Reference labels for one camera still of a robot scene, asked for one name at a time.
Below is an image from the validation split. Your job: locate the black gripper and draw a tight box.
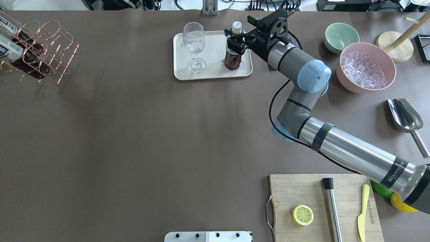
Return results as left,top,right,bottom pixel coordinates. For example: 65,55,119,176
224,9,289,59

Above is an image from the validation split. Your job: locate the tea bottle front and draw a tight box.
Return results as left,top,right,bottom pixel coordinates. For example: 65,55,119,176
223,21,244,71

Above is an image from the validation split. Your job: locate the tea bottle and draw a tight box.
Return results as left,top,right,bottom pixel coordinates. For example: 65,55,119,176
223,21,244,71
0,34,51,80
0,16,18,40

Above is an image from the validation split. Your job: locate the copper wire bottle basket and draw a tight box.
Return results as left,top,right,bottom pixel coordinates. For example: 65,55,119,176
1,11,82,84

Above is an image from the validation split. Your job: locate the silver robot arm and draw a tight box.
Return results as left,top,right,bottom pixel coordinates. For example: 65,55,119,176
224,9,430,213

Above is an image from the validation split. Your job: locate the tea bottle rear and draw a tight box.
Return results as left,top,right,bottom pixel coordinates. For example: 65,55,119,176
0,16,18,40

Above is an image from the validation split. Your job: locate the white plastic tray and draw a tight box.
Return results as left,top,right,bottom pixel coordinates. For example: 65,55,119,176
173,31,253,81

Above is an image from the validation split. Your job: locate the upright wine glass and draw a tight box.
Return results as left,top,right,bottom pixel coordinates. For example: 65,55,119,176
183,22,206,73

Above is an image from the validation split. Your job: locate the green ceramic bowl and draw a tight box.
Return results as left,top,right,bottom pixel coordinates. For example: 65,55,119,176
324,23,360,54

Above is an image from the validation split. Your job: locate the pink bowl with ice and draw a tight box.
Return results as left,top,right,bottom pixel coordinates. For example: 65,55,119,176
336,42,396,94

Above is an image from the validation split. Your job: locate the wooden glass stand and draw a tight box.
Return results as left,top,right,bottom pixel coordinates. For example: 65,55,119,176
375,11,430,63

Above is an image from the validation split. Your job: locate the wooden cutting board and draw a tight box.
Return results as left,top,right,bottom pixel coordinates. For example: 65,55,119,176
269,174,370,242

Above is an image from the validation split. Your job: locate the half lemon slice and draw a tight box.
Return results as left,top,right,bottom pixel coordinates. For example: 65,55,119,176
292,205,314,226

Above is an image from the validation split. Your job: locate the black glass rack tray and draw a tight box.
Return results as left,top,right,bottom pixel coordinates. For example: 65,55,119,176
414,34,430,63

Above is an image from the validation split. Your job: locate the steel ice scoop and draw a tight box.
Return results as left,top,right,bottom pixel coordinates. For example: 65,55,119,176
387,98,429,158

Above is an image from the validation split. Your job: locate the green lime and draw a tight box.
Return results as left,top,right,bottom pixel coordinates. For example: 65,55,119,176
370,180,393,197

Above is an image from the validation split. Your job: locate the yellow plastic knife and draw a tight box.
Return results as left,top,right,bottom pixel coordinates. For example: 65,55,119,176
357,184,370,242

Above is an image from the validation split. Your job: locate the yellow lemon right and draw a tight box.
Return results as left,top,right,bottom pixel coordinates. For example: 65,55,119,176
390,192,418,213

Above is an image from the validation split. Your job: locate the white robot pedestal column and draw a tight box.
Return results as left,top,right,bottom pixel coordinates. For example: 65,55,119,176
164,230,253,242

